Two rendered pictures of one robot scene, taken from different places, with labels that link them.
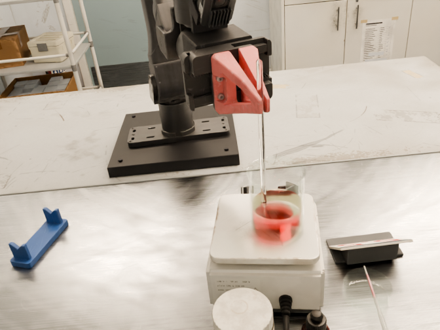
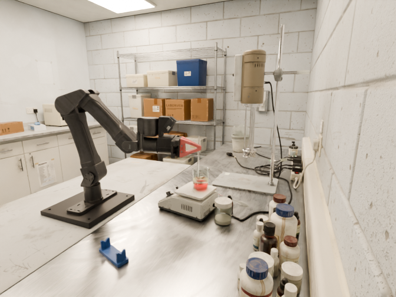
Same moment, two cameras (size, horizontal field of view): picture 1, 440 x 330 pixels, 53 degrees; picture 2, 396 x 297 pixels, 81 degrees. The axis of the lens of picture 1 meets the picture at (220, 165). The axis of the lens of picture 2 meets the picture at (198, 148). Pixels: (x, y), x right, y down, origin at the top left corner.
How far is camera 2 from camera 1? 71 cm
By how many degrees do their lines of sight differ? 65
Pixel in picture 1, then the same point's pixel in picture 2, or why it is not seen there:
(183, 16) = (153, 132)
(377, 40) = (46, 171)
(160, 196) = (127, 219)
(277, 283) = (212, 199)
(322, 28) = (12, 171)
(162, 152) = (102, 208)
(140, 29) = not seen: outside the picture
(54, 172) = (49, 246)
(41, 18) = not seen: outside the picture
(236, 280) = (207, 203)
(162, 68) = (97, 166)
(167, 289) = (182, 228)
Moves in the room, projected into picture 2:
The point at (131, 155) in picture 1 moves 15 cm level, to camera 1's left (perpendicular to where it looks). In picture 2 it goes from (89, 215) to (48, 240)
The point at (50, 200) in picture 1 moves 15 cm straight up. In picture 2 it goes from (77, 250) to (71, 201)
